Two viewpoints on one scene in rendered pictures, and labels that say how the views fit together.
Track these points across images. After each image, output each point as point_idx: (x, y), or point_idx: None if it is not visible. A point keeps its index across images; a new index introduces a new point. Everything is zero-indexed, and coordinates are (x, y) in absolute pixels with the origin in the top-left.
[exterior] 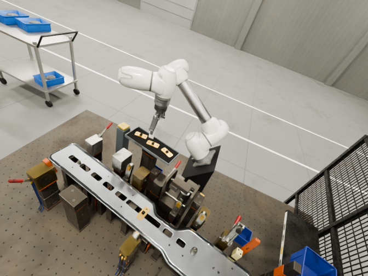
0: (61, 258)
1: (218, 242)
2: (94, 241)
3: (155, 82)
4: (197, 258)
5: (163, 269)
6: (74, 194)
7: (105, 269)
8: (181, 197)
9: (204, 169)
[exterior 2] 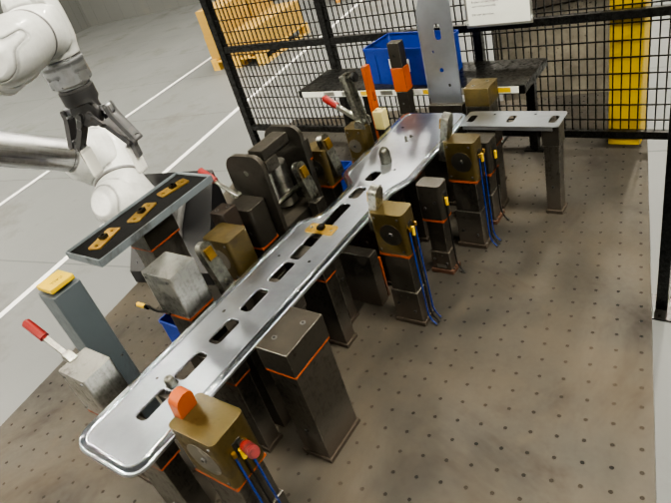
0: (425, 427)
1: (365, 145)
2: (376, 383)
3: (48, 16)
4: (395, 156)
5: (420, 184)
6: (285, 328)
7: (429, 341)
8: (287, 175)
9: (200, 201)
